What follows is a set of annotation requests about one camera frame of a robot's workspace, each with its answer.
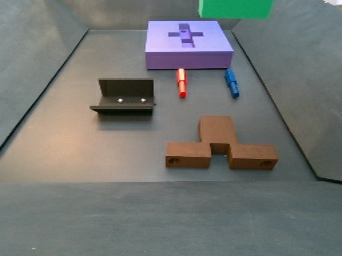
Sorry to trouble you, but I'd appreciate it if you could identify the green U-shaped block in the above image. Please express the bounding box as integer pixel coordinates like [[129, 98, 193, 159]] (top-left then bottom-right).
[[197, 0, 273, 19]]

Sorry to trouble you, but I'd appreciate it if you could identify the purple board with cross slot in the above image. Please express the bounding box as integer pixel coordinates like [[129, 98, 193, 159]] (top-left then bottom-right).
[[144, 21, 233, 70]]

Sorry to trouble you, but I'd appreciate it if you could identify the brown T-shaped wooden block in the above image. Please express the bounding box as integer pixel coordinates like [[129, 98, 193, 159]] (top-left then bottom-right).
[[165, 115, 277, 170]]

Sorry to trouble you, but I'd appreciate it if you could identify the red cylindrical peg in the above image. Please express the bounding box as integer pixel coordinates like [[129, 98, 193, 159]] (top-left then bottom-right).
[[176, 68, 186, 98]]

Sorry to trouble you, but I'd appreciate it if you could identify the blue cylindrical peg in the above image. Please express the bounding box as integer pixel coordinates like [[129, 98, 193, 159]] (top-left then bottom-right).
[[224, 69, 239, 99]]

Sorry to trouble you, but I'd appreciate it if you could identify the black angle bracket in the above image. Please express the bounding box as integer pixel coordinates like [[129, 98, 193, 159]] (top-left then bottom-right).
[[89, 78, 154, 114]]

